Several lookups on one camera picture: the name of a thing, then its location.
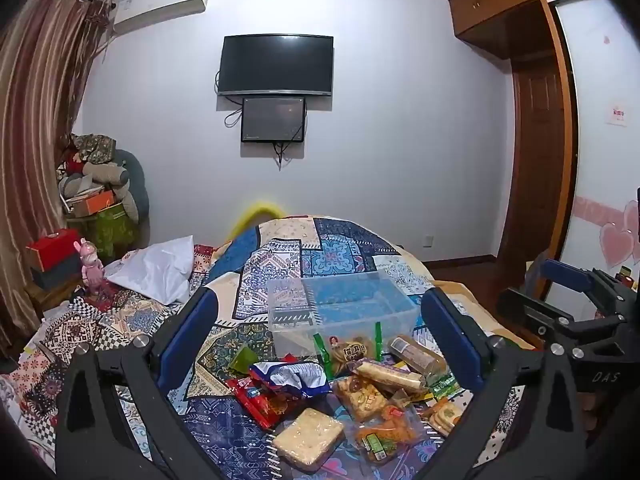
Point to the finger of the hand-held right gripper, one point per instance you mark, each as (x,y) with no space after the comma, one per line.
(530,315)
(567,273)

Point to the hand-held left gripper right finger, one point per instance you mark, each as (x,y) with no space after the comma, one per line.
(455,340)

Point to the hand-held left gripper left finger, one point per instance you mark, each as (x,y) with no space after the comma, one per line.
(192,340)

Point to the brown cookie roll packet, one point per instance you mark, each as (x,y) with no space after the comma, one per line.
(415,355)

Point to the long biscuit packet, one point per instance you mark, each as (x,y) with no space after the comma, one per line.
(390,375)

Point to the red snack packet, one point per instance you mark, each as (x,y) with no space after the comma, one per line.
(257,402)

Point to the green-edged pastry packet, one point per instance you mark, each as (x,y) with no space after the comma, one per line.
(350,352)

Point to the orange biscuit packet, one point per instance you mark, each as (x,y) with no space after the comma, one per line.
(360,400)

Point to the clear plastic storage box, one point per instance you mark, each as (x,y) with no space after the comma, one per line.
(345,305)

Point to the beige square cracker packet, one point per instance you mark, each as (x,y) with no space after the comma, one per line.
(307,437)

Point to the small green snack packet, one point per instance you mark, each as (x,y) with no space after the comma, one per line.
(444,387)

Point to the green triangular snack packet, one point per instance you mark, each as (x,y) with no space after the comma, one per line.
(243,360)

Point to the small round cracker packet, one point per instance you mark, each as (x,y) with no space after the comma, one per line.
(445,415)

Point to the white pillow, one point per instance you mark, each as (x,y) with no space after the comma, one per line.
(155,272)

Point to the blue and white snack bag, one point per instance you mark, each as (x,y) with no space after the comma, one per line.
(295,377)

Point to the patchwork printed blanket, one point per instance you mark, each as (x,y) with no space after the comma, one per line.
(280,270)

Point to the orange fried snack packet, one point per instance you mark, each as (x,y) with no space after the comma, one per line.
(385,432)

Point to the brown wooden door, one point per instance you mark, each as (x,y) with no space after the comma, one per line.
(537,160)

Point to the pink toy figure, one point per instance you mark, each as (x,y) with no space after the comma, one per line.
(91,266)

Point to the yellow curved object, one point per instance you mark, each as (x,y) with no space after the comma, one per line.
(255,212)

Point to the white wardrobe door heart stickers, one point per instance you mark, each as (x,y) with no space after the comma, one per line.
(605,135)

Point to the grey box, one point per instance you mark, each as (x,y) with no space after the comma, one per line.
(55,272)

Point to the red box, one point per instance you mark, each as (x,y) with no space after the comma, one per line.
(52,246)

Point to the orange cardboard box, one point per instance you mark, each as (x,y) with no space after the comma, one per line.
(92,203)

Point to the patterned folded cloth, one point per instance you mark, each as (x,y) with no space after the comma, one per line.
(95,146)

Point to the striped brown curtain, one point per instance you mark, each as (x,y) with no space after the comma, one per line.
(40,135)

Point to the wooden overhead cabinet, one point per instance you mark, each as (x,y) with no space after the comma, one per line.
(505,5)

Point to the white air conditioner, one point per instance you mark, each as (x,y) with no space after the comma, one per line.
(160,7)

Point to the white wall outlet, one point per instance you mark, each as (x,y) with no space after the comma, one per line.
(425,241)

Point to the red wall sticker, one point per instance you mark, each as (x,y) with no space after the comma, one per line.
(618,112)

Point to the small black wall monitor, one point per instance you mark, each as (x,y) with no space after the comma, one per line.
(273,120)

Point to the wall-mounted black television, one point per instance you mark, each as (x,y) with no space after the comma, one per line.
(276,65)

